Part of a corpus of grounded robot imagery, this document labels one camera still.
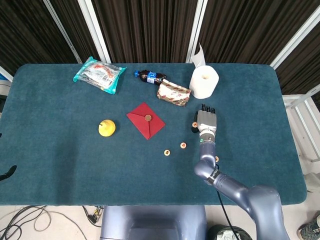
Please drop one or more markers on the blue-grey robot torso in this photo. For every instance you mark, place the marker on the blue-grey robot torso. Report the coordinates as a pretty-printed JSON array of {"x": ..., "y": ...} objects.
[{"x": 152, "y": 222}]

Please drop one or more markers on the yellow pear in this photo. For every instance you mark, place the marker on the yellow pear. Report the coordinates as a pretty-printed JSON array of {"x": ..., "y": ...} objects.
[{"x": 107, "y": 128}]

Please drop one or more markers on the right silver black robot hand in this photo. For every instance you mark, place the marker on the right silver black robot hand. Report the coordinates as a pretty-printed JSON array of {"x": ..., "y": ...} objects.
[{"x": 207, "y": 121}]

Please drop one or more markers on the patterned sneaker shoe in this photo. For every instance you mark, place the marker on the patterned sneaker shoe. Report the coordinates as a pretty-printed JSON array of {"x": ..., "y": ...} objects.
[{"x": 310, "y": 227}]

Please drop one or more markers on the teal clear snack bag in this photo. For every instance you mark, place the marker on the teal clear snack bag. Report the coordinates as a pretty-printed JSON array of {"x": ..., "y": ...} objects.
[{"x": 100, "y": 75}]

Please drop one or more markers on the beige red-printed paper wrapped package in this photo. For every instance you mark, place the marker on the beige red-printed paper wrapped package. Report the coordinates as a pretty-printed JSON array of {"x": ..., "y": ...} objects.
[{"x": 173, "y": 93}]

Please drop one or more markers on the small cola bottle blue cap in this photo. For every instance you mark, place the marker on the small cola bottle blue cap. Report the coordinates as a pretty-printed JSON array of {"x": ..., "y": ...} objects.
[{"x": 150, "y": 77}]

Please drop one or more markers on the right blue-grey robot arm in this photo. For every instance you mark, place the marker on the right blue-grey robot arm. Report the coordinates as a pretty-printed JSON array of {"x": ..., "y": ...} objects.
[{"x": 250, "y": 195}]

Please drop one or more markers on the white partition post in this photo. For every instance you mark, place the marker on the white partition post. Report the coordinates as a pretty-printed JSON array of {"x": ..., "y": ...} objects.
[
  {"x": 297, "y": 40},
  {"x": 95, "y": 32},
  {"x": 63, "y": 32},
  {"x": 198, "y": 20}
]

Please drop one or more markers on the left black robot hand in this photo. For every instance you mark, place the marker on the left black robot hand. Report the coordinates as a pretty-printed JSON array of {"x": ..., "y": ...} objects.
[{"x": 8, "y": 172}]

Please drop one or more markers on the black trash bin with bag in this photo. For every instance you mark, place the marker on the black trash bin with bag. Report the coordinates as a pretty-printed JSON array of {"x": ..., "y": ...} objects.
[{"x": 220, "y": 233}]

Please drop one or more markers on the teal blue table cloth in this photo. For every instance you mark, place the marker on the teal blue table cloth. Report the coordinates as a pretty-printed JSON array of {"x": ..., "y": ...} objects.
[{"x": 62, "y": 162}]

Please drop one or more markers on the dark pleated curtain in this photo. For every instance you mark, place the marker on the dark pleated curtain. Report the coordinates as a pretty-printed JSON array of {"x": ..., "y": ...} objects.
[{"x": 150, "y": 30}]

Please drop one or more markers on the white metal frame rack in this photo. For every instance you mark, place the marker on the white metal frame rack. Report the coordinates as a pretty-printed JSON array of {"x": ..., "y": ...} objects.
[{"x": 291, "y": 101}]

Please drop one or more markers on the red envelope with gold seal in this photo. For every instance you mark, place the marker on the red envelope with gold seal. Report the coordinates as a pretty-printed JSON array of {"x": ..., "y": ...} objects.
[{"x": 140, "y": 117}]

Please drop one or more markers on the white toilet paper roll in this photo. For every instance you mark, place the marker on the white toilet paper roll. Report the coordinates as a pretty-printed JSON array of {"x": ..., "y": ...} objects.
[{"x": 203, "y": 85}]

